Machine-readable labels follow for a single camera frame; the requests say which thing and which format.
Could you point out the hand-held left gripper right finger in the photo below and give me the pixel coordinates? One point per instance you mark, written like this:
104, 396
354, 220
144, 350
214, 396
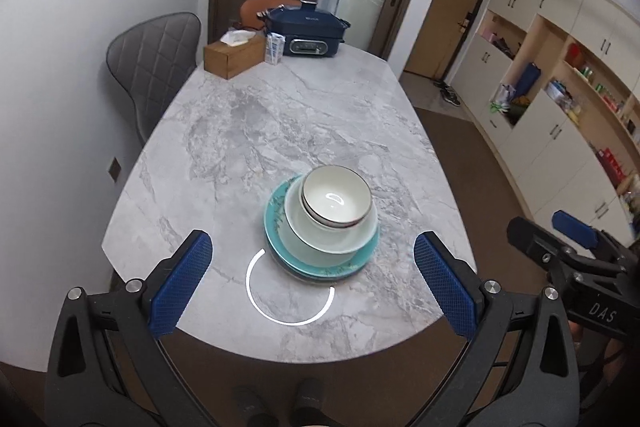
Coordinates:
445, 289

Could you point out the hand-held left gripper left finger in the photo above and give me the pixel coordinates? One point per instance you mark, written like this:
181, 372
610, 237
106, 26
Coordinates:
182, 287

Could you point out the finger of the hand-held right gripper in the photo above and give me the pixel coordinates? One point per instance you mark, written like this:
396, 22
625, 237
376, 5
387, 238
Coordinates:
575, 228
530, 239

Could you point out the teal floral deep plate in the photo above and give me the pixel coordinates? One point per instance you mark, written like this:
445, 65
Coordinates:
271, 224

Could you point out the large white bowl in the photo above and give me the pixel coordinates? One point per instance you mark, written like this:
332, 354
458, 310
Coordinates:
320, 242

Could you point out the floral bowl with dark rim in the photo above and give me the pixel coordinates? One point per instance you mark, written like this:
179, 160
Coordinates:
332, 192

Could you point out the red box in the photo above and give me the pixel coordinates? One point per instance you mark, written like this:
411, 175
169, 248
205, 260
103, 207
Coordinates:
612, 159

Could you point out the pile of snack packets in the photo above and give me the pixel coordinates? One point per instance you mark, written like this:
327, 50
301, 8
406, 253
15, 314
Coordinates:
562, 96

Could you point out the green plastic bag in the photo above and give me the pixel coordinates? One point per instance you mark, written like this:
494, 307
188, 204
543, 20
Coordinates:
497, 108

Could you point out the row of shelf bottles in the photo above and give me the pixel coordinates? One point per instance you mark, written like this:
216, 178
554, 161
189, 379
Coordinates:
607, 94

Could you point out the yellow bag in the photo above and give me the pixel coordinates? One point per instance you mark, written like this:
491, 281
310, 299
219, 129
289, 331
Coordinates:
522, 100

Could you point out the person's dark shoe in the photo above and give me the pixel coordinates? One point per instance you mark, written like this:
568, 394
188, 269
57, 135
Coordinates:
312, 399
255, 407

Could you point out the white shopping bag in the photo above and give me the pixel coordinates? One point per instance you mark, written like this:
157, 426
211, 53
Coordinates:
505, 96

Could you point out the blue folded bag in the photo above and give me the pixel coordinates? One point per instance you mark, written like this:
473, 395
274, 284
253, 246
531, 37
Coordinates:
527, 82

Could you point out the black sneaker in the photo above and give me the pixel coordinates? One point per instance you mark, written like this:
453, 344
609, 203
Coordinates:
451, 98

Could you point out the red bag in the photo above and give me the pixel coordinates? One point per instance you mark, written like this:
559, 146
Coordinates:
575, 54

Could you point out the dark slipper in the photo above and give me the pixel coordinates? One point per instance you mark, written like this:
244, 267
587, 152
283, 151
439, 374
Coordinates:
442, 84

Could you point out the shoes on shelf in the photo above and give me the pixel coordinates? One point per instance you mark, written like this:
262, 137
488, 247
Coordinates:
505, 47

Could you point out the pink box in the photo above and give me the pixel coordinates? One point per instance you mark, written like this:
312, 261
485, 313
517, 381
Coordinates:
492, 34

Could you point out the grey quilted chair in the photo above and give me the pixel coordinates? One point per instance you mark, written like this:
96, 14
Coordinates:
150, 62

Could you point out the wooden tissue box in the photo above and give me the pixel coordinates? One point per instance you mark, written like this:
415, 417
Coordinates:
235, 59

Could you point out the brown entry door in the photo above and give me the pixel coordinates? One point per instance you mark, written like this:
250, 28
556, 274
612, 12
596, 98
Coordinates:
445, 7

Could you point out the white and blue carton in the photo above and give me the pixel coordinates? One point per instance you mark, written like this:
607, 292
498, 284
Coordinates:
275, 49

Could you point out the navy electric cooker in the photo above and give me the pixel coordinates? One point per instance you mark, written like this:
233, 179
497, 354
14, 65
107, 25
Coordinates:
305, 29

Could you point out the orange chair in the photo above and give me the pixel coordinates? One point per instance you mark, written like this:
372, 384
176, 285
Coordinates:
255, 9

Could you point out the white wall cabinet unit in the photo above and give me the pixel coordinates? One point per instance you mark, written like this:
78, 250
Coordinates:
550, 147

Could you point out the wall socket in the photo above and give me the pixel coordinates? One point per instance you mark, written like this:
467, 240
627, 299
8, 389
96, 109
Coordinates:
115, 168

